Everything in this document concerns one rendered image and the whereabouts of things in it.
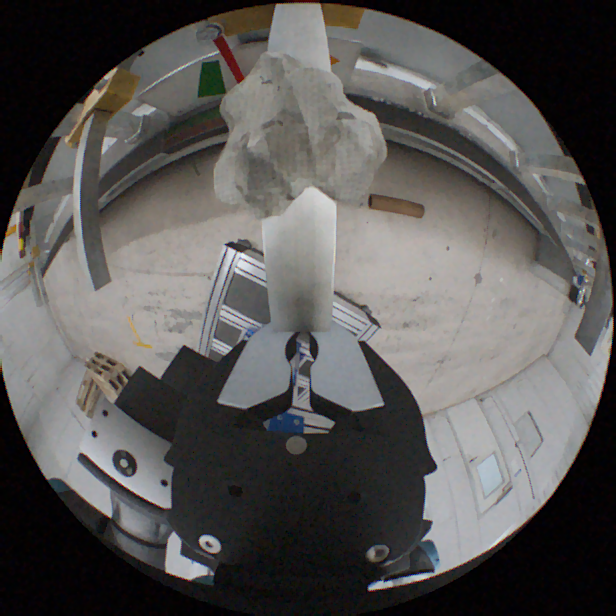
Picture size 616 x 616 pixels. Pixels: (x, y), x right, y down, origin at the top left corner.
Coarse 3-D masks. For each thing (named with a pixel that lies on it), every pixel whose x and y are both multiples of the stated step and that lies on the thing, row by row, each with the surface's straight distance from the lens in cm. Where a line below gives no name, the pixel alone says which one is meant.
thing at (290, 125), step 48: (240, 96) 8; (288, 96) 7; (336, 96) 8; (240, 144) 7; (288, 144) 7; (336, 144) 7; (384, 144) 8; (240, 192) 7; (288, 192) 7; (336, 192) 7
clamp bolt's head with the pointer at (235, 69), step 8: (200, 32) 22; (208, 32) 22; (216, 32) 22; (216, 40) 25; (224, 40) 25; (224, 48) 25; (224, 56) 26; (232, 56) 26; (232, 64) 27; (232, 72) 28; (240, 72) 28; (240, 80) 30
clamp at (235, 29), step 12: (228, 12) 23; (240, 12) 23; (252, 12) 23; (264, 12) 23; (324, 12) 23; (336, 12) 23; (348, 12) 23; (360, 12) 23; (228, 24) 24; (240, 24) 24; (252, 24) 24; (264, 24) 24; (336, 24) 24; (348, 24) 24; (228, 36) 25
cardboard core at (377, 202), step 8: (368, 200) 98; (376, 200) 92; (384, 200) 94; (392, 200) 96; (400, 200) 99; (376, 208) 94; (384, 208) 94; (392, 208) 96; (400, 208) 97; (408, 208) 99; (416, 208) 102; (416, 216) 105
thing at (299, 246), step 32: (288, 32) 15; (320, 32) 14; (320, 64) 11; (320, 192) 7; (288, 224) 7; (320, 224) 7; (288, 256) 7; (320, 256) 7; (288, 288) 8; (320, 288) 8; (288, 320) 9; (320, 320) 9
